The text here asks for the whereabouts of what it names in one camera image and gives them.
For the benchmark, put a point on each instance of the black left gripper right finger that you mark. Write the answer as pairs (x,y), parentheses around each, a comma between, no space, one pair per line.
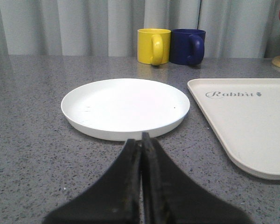
(171,197)

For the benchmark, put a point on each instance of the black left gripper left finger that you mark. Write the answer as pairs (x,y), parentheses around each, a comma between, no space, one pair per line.
(113,199)

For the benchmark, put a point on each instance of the white round plate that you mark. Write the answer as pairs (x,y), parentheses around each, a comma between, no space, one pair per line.
(121,109)

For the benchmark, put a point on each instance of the cream rabbit serving tray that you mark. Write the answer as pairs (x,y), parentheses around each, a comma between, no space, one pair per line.
(244,113)

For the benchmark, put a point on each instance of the dark blue mug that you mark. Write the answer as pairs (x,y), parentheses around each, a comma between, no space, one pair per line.
(187,46)

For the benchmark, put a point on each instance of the yellow mug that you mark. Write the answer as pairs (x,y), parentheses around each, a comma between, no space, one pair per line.
(153,46)

